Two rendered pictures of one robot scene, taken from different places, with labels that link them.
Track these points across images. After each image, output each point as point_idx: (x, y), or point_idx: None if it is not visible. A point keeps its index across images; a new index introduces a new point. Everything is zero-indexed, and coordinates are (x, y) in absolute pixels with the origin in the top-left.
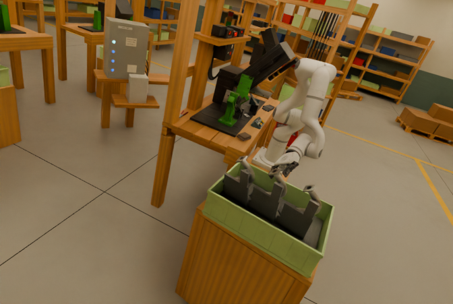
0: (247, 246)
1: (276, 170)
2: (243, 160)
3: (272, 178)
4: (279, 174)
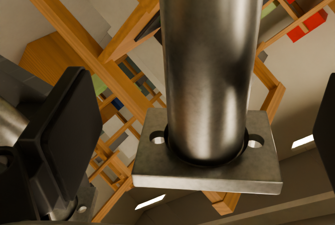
0: None
1: (212, 169)
2: (97, 192)
3: (88, 74)
4: (247, 110)
